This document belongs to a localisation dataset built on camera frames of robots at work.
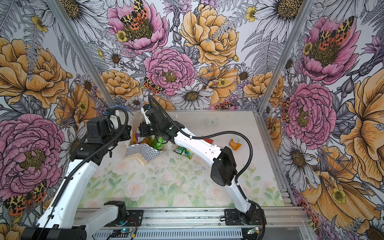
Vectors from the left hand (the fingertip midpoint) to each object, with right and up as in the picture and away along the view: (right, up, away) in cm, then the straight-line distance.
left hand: (131, 132), depth 74 cm
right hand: (+4, 0, +2) cm, 4 cm away
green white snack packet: (+24, -14, +22) cm, 35 cm away
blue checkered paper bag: (+4, -11, +6) cm, 13 cm away
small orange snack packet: (+57, -11, +26) cm, 64 cm away
